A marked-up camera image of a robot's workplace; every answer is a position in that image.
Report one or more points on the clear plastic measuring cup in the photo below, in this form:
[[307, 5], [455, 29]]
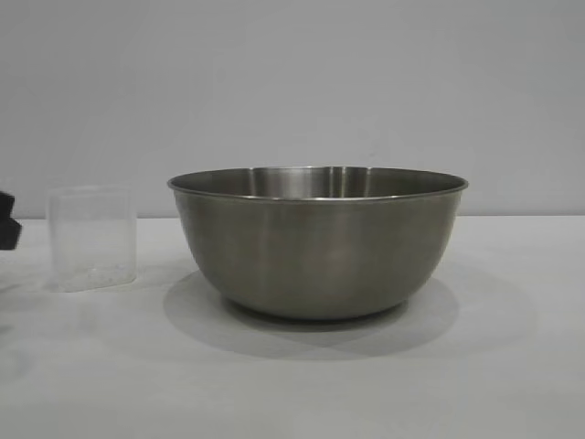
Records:
[[91, 238]]

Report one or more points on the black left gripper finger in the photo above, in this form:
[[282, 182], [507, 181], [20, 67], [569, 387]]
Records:
[[8, 228]]

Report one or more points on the stainless steel mixing bowl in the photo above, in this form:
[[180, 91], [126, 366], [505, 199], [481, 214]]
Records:
[[315, 247]]

